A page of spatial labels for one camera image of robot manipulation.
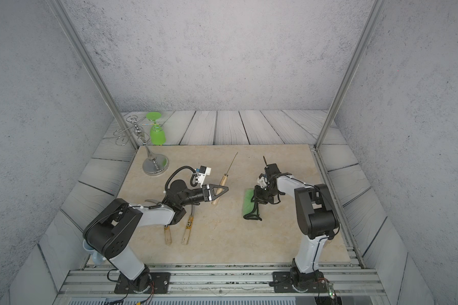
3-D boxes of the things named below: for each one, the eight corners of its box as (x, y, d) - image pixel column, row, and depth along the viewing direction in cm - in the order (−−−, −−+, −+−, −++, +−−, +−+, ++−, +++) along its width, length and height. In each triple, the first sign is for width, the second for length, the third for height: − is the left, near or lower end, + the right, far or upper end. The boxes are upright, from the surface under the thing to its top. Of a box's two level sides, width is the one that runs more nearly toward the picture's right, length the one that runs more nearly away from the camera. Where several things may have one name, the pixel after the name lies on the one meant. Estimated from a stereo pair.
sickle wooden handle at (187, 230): (182, 244, 85) (180, 242, 83) (189, 217, 93) (188, 215, 91) (187, 245, 85) (186, 243, 83) (194, 218, 93) (193, 215, 91)
